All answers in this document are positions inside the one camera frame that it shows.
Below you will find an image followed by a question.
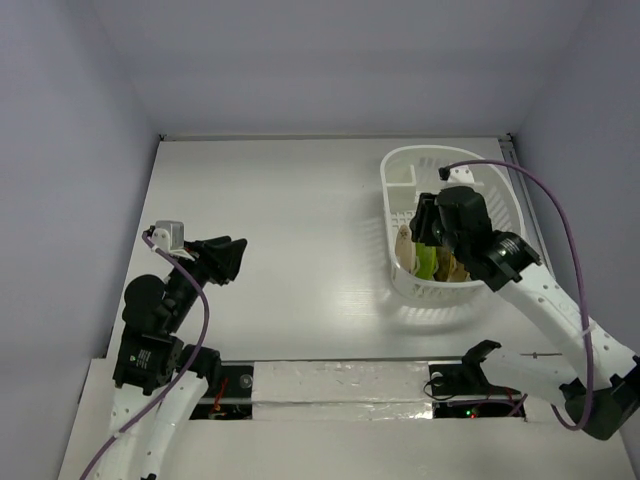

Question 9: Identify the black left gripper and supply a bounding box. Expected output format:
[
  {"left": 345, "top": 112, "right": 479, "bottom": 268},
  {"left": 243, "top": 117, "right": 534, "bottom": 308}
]
[{"left": 165, "top": 233, "right": 246, "bottom": 329}]

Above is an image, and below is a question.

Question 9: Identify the lime green plate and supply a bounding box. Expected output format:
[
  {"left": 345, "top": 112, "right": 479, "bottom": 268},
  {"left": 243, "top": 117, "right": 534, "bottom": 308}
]
[{"left": 413, "top": 243, "right": 438, "bottom": 280}]

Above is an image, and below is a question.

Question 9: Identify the cream plate with dark spot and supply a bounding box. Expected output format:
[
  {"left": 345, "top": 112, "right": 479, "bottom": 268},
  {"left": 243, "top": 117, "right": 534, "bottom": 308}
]
[{"left": 395, "top": 224, "right": 416, "bottom": 274}]

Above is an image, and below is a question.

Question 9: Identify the yellow patterned plate brown rim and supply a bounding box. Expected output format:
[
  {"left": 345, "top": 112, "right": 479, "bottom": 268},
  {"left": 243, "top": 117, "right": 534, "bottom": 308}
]
[{"left": 433, "top": 247, "right": 455, "bottom": 282}]

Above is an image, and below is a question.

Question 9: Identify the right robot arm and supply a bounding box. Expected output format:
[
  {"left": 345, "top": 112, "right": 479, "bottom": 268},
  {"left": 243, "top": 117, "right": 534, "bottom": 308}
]
[{"left": 410, "top": 185, "right": 639, "bottom": 440}]

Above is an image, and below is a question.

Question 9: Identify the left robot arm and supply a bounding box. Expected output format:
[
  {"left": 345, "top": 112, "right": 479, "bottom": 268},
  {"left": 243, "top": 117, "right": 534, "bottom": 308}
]
[{"left": 93, "top": 221, "right": 247, "bottom": 479}]

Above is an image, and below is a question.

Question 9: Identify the white plastic dish rack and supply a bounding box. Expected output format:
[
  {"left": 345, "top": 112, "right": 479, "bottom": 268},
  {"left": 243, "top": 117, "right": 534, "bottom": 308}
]
[{"left": 380, "top": 145, "right": 526, "bottom": 308}]

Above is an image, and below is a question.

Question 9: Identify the beige plate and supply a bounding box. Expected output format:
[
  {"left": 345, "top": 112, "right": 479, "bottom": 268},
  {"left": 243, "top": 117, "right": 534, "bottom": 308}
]
[{"left": 447, "top": 257, "right": 470, "bottom": 283}]

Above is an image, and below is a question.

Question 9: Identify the white foam block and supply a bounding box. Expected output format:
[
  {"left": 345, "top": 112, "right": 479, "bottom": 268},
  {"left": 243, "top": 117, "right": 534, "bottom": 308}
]
[{"left": 251, "top": 360, "right": 433, "bottom": 421}]

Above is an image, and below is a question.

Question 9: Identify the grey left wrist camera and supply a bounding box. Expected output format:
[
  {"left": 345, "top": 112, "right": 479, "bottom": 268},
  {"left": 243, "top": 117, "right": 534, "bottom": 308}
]
[{"left": 146, "top": 220, "right": 185, "bottom": 255}]

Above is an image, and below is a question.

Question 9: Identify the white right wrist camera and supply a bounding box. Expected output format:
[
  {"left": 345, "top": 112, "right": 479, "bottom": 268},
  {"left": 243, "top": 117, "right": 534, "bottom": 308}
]
[{"left": 438, "top": 166, "right": 484, "bottom": 188}]

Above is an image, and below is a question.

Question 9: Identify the aluminium rail right edge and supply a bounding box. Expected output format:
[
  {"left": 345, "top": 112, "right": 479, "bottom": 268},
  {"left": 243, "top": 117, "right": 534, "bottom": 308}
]
[{"left": 498, "top": 134, "right": 553, "bottom": 272}]

